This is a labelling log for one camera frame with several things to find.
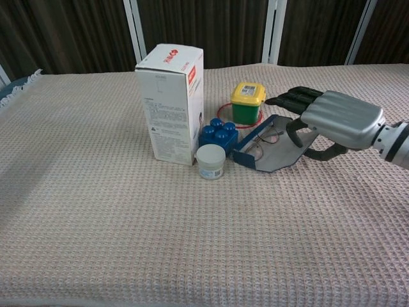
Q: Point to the blue padded table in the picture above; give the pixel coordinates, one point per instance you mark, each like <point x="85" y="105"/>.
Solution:
<point x="12" y="86"/>

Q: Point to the blue toy building brick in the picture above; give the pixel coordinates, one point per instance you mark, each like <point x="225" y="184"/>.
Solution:
<point x="220" y="139"/>

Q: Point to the blue open glasses case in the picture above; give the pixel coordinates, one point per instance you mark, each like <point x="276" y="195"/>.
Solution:
<point x="278" y="160"/>

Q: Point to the white metal frame post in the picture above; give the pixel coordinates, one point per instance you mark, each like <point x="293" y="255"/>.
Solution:
<point x="137" y="28"/>
<point x="273" y="28"/>
<point x="3" y="76"/>
<point x="359" y="32"/>

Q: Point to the dark brown curtain panel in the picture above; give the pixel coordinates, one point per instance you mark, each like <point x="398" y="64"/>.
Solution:
<point x="390" y="35"/>
<point x="64" y="35"/>
<point x="316" y="32"/>
<point x="204" y="25"/>

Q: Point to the tall white carton box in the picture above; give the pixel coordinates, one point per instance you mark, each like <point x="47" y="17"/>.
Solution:
<point x="167" y="112"/>

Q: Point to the green tub with yellow lid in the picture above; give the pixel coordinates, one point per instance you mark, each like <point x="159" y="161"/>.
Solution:
<point x="246" y="108"/>

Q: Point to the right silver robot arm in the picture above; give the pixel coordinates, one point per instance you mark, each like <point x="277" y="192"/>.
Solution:
<point x="396" y="145"/>

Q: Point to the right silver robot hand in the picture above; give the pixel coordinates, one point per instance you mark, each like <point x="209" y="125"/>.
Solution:
<point x="342" y="120"/>

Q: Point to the thin metal eyeglasses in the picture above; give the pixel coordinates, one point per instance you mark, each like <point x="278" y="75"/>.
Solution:
<point x="272" y="139"/>

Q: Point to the small white plastic jar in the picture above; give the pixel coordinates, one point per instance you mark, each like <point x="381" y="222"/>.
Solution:
<point x="210" y="163"/>

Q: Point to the beige waffle weave cloth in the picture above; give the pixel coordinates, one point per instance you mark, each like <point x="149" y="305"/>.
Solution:
<point x="96" y="208"/>

